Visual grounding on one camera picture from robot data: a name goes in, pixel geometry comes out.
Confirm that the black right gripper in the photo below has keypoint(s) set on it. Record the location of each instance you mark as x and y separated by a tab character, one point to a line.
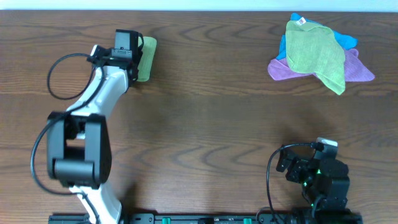
289	165

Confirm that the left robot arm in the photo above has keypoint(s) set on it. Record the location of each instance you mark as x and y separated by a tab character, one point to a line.
78	146

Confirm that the blue microfiber cloth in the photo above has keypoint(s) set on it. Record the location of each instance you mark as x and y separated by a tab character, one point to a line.
345	39

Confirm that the purple microfiber cloth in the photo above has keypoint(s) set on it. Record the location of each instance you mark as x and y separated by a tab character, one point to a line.
355	71

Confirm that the olive green microfiber cloth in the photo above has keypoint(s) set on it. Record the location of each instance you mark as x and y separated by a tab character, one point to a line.
330	69

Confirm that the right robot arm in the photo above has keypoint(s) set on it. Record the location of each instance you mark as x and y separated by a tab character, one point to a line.
324	181

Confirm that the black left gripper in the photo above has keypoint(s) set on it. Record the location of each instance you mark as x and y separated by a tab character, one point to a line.
135	58

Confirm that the light green microfiber cloth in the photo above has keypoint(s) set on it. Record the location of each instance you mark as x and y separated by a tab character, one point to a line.
145	65

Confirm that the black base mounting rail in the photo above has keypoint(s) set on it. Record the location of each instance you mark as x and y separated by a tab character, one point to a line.
217	219

